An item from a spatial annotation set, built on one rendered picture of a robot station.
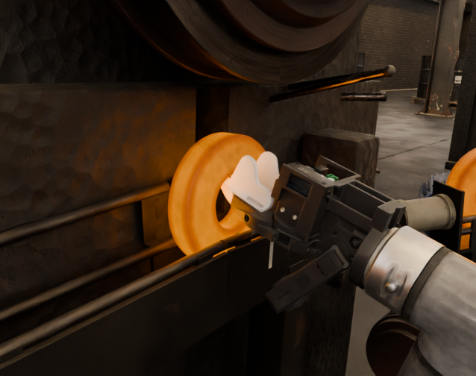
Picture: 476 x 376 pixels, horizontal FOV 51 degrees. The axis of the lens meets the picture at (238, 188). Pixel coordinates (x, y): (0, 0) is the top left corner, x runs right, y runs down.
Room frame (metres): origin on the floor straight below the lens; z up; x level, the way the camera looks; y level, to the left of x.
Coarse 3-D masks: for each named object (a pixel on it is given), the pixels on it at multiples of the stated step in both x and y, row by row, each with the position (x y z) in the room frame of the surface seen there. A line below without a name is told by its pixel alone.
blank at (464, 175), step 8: (472, 152) 0.82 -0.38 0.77; (464, 160) 0.81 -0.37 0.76; (472, 160) 0.80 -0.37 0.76; (456, 168) 0.81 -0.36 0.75; (464, 168) 0.80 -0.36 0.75; (472, 168) 0.79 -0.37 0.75; (448, 176) 0.82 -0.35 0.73; (456, 176) 0.80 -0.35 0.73; (464, 176) 0.79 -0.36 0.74; (472, 176) 0.79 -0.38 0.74; (448, 184) 0.81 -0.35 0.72; (456, 184) 0.79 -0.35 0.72; (464, 184) 0.79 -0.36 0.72; (472, 184) 0.79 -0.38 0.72; (472, 192) 0.80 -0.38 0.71; (464, 200) 0.79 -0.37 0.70; (472, 200) 0.80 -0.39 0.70; (464, 208) 0.79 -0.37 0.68; (472, 208) 0.80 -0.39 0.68; (464, 224) 0.79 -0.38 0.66
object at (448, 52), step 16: (448, 0) 8.87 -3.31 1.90; (464, 0) 8.79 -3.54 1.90; (448, 16) 8.85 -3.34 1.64; (448, 32) 8.82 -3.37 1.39; (448, 48) 8.80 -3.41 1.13; (432, 64) 8.85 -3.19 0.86; (448, 64) 8.65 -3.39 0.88; (432, 80) 8.92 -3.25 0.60; (448, 80) 8.69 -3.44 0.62; (432, 96) 8.89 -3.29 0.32; (448, 96) 8.78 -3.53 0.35; (432, 112) 8.87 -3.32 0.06; (448, 112) 8.69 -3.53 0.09
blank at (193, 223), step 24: (216, 144) 0.54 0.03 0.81; (240, 144) 0.57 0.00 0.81; (192, 168) 0.52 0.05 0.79; (216, 168) 0.54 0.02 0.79; (192, 192) 0.51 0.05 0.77; (216, 192) 0.54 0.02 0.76; (168, 216) 0.52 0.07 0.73; (192, 216) 0.51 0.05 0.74; (192, 240) 0.51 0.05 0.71; (216, 240) 0.54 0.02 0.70
